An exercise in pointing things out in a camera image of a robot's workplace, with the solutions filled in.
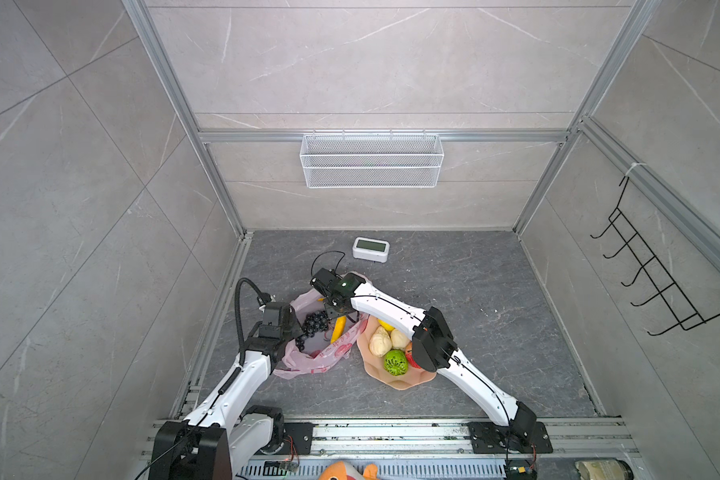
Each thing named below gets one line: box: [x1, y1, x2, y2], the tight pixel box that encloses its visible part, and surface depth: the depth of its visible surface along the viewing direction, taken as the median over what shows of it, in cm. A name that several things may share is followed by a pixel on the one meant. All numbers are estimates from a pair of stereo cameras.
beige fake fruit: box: [368, 326, 393, 357], surface depth 85 cm
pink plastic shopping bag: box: [274, 288, 368, 379], surface depth 83 cm
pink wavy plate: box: [357, 316, 437, 390], surface depth 83 cm
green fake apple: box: [384, 349, 409, 376], surface depth 81 cm
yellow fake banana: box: [330, 315, 347, 344], surface depth 92 cm
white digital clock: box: [352, 236, 391, 263], surface depth 112 cm
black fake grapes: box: [295, 310, 330, 350], surface depth 92 cm
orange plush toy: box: [318, 461, 379, 480], surface depth 65 cm
